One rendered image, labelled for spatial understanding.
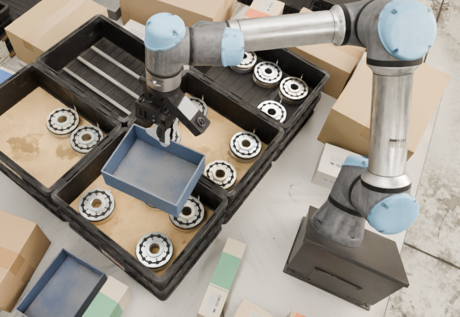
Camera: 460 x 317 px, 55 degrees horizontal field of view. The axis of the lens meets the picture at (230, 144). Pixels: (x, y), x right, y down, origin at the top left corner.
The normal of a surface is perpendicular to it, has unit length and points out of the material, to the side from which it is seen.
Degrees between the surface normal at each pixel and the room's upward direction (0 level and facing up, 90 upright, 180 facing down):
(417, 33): 44
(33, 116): 0
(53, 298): 0
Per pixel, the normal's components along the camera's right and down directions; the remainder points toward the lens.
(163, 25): 0.14, -0.61
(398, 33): 0.17, 0.21
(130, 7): -0.35, 0.78
